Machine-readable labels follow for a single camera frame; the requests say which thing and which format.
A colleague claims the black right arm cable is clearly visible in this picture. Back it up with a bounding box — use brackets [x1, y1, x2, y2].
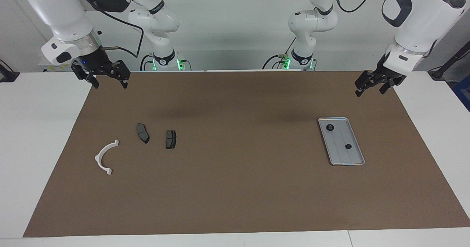
[98, 8, 144, 58]

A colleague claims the blue box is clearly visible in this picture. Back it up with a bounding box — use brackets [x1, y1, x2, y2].
[453, 80, 470, 112]

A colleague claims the white power box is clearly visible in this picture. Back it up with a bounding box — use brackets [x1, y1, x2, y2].
[43, 64, 76, 72]

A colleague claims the silver metal tray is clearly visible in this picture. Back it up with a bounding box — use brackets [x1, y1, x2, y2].
[318, 117, 365, 166]

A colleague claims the brown table mat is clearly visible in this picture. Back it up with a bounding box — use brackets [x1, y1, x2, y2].
[23, 71, 470, 237]

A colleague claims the black base cable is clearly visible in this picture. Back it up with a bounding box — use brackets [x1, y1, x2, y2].
[140, 54, 155, 71]
[262, 37, 298, 70]

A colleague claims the black stand clamp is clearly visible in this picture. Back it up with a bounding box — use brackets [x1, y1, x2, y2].
[0, 60, 20, 83]

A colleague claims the black stand with pole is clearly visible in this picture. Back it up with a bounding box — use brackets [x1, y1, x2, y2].
[428, 41, 470, 81]

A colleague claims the curved dark grey brake pad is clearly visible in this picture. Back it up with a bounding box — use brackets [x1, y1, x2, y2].
[136, 123, 150, 144]

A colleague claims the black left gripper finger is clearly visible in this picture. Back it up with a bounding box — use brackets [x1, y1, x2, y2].
[355, 74, 369, 97]
[380, 79, 397, 95]

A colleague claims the white semicircular bracket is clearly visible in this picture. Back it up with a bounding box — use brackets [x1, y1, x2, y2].
[94, 139, 120, 176]

